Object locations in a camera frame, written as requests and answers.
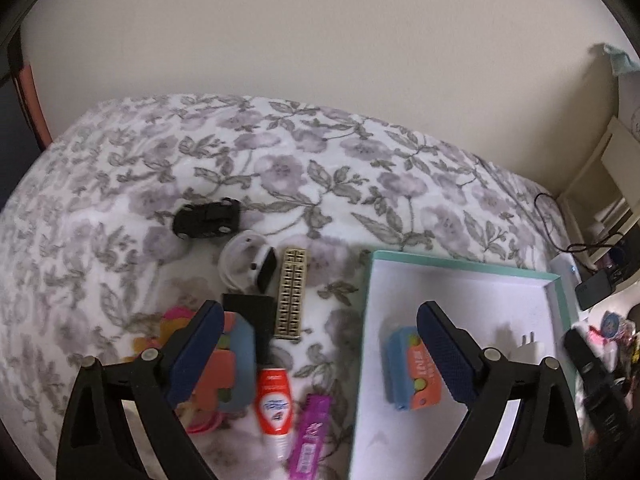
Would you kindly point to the cream shelf unit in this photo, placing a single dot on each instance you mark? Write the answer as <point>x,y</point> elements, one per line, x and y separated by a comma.
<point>600,170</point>

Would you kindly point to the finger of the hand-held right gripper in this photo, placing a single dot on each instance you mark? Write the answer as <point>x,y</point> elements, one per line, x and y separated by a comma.
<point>582,355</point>

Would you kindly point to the beige grid plastic piece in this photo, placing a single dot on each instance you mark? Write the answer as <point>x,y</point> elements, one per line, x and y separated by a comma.
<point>291,295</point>

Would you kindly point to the black rectangular block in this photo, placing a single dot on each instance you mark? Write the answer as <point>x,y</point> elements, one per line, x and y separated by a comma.
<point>250,310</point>

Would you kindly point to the black flat device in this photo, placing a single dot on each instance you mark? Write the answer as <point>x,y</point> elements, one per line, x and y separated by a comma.
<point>595,287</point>

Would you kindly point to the blue round tin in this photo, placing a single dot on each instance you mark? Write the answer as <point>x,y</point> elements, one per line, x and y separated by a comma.
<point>611,323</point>

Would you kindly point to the puppy toy figure pink hat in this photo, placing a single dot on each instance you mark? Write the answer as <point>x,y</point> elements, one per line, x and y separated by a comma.
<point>172,317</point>

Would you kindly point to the white round case black clip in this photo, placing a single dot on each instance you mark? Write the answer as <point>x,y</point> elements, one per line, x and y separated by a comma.
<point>240,260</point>

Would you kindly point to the white tray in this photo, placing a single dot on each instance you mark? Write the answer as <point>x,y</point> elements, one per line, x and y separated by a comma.
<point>450,290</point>

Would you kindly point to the white power bank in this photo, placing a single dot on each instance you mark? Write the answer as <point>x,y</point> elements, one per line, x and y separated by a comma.
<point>565,267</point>

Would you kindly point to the white printed carton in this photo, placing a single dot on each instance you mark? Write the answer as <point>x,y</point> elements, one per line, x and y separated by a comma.
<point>631,105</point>

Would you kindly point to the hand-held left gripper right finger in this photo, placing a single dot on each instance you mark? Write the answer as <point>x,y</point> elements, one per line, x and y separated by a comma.
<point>442,355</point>

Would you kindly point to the purple packet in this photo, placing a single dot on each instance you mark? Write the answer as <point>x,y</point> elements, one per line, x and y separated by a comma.
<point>310,435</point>

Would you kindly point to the blue orange toy bus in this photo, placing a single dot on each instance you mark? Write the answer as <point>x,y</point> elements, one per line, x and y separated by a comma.
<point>400,360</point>
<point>242,360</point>

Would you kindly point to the red white tube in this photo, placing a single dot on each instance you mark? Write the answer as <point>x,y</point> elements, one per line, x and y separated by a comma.
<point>272,400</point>

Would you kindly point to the floral printed blanket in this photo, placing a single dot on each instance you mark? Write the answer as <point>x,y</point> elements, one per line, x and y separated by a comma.
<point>300,160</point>

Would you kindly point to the white plug adapter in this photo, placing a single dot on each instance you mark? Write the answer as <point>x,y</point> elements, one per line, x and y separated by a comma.
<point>532,352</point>

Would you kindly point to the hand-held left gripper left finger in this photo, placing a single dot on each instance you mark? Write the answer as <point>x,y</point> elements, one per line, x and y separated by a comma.
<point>200,345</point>

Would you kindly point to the black toy car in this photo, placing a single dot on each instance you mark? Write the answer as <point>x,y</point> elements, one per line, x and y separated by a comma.
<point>207,217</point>

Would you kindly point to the red-brown bed frame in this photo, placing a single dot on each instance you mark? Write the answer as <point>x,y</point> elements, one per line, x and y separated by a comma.
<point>32,105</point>

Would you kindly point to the teal cloth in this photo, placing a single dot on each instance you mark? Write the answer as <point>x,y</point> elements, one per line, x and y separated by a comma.
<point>620,60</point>

